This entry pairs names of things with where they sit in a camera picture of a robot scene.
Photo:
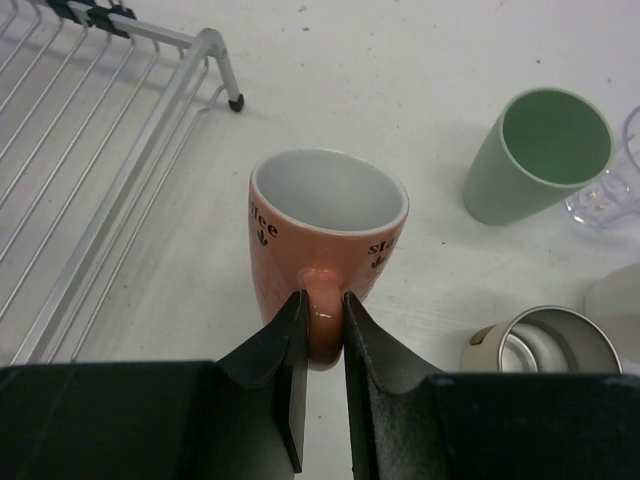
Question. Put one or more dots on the silver wire dish rack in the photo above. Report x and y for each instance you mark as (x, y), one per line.
(97, 107)

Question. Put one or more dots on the pink ceramic mug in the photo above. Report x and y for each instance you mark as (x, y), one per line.
(324, 222)

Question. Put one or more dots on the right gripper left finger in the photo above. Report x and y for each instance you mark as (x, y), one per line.
(240, 417)

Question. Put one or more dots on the clear glass cup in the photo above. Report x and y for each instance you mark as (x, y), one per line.
(613, 198)

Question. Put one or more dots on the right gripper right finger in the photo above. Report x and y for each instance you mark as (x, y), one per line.
(410, 420)

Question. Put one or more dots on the light green cup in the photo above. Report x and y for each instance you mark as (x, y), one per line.
(546, 145)

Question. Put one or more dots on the beige brown cup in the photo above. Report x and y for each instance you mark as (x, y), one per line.
(543, 339)

